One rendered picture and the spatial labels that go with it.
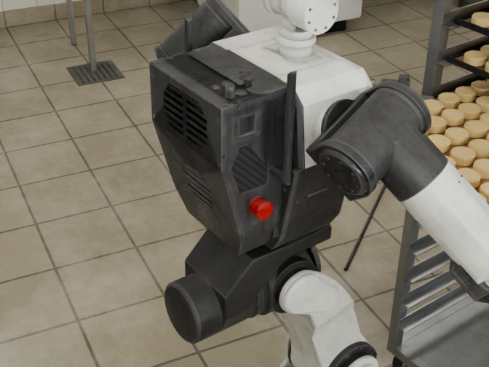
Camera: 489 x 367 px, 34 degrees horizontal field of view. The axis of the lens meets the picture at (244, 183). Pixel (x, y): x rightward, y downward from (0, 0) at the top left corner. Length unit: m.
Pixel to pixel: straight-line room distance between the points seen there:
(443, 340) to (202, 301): 1.22
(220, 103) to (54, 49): 3.61
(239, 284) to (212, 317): 0.07
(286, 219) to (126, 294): 1.58
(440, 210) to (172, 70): 0.44
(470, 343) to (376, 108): 1.44
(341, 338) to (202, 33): 0.68
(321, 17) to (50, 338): 1.71
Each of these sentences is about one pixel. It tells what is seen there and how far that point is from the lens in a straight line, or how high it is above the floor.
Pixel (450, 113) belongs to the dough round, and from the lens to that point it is 1.84.
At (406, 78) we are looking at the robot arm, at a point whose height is 1.01.
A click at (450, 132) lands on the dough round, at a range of 1.76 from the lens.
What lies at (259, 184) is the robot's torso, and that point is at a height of 1.14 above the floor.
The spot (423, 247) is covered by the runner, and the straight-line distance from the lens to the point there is 2.21.
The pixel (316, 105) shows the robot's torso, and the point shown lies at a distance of 1.18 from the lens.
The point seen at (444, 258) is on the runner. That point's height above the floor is 0.41.
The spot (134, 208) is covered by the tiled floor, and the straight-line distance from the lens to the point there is 3.21.
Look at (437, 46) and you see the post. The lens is 1.90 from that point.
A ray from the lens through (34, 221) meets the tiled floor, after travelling 3.21.
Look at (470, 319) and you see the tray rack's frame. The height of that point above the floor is 0.15.
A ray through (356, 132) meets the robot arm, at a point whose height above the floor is 1.27.
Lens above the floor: 1.79
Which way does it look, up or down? 32 degrees down
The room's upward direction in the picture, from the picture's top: straight up
